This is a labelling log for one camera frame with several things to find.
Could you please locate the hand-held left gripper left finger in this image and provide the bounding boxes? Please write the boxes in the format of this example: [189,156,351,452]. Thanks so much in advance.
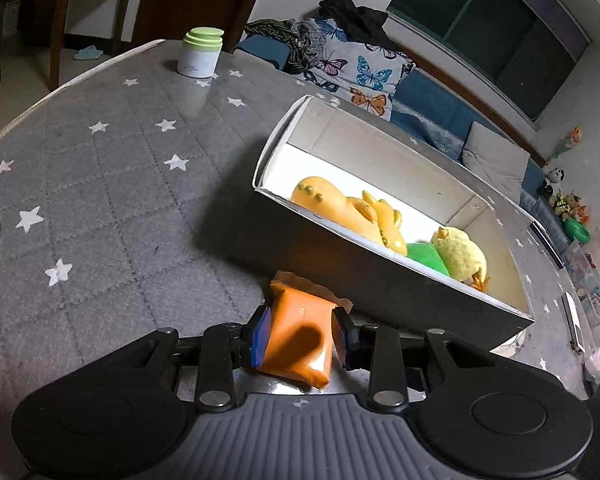
[100,305,273,409]

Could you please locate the grey cardboard box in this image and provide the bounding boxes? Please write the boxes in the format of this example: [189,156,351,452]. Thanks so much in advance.
[251,94,537,357]

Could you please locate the green bowl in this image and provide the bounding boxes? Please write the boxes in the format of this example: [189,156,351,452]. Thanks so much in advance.
[564,219,593,245]

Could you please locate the black clothes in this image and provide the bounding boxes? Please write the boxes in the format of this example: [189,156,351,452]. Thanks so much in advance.
[317,0,390,53]

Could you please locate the black remote control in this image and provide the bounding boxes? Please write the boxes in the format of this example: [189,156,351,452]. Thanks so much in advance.
[529,221,565,270]

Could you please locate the panda plush toy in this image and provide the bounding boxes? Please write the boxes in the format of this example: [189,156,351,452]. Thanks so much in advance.
[536,166,567,199]

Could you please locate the butterfly-print pillow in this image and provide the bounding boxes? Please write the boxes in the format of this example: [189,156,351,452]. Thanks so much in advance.
[295,17,417,122]

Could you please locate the grey cushion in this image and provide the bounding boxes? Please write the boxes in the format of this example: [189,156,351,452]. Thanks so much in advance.
[461,121,532,202]

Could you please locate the orange packet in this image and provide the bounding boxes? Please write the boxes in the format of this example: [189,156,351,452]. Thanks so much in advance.
[254,270,354,391]

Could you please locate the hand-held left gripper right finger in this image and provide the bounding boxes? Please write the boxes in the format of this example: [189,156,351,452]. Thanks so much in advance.
[331,307,507,409]

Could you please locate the large yellow rubber toy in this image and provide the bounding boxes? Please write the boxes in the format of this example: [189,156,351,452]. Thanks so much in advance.
[291,175,382,242]

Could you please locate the clear plastic storage box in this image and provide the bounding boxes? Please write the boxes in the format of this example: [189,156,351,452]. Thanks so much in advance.
[561,241,600,313]

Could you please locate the green packet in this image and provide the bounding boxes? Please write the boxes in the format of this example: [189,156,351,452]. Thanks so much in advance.
[406,241,451,277]

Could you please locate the small yellow rubber toy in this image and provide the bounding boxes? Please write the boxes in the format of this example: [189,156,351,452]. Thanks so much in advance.
[362,190,409,257]

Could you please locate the yellow plush chick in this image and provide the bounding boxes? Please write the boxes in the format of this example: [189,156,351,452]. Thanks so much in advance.
[431,226,492,292]

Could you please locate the round built-in cooktop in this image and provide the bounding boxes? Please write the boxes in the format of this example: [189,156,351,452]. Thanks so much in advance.
[497,331,527,357]

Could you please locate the blue sofa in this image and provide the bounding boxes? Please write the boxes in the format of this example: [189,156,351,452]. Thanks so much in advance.
[232,34,573,251]

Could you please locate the grey star-print tablecloth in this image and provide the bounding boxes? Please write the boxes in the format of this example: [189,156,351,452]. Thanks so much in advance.
[0,37,600,403]

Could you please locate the white remote control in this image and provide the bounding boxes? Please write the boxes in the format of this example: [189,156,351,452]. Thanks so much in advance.
[561,291,587,352]

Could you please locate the white jar with green lid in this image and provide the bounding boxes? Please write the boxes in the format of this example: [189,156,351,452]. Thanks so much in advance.
[176,26,224,80]

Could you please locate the artificial flower wall decoration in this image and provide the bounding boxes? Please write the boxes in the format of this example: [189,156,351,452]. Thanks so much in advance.
[550,126,584,163]

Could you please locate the dark window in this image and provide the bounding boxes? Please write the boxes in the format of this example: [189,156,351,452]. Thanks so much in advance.
[386,0,592,122]

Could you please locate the striped dark clothing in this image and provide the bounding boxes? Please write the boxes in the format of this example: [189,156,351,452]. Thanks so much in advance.
[244,19,327,75]

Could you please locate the small plush toys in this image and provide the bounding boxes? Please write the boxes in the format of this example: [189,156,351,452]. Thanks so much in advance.
[550,191,592,227]

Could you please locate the brown wooden door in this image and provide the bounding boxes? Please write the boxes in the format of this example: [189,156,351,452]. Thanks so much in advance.
[129,0,276,57]

